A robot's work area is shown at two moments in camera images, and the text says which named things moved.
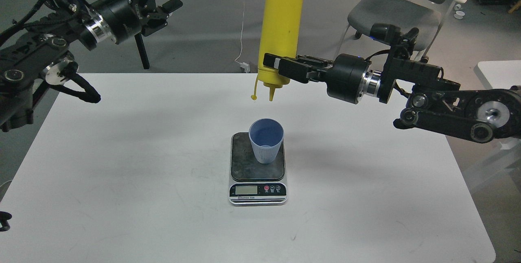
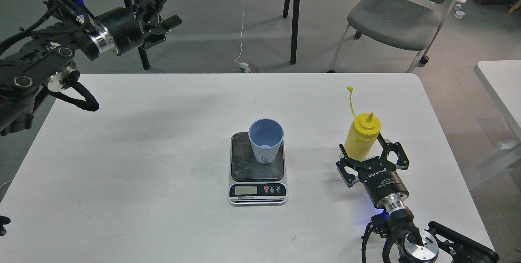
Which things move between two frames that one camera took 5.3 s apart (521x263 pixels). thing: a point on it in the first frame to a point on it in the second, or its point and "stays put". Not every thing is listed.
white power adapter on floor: x=246 y=66 stays put
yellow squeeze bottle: x=280 y=30 to x=363 y=134
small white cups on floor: x=459 y=14 stays put
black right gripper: x=349 y=80 to x=386 y=188
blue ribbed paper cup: x=266 y=136 stays put
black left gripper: x=115 y=16 to x=118 y=30
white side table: x=500 y=74 stays put
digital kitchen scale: x=254 y=183 stays put
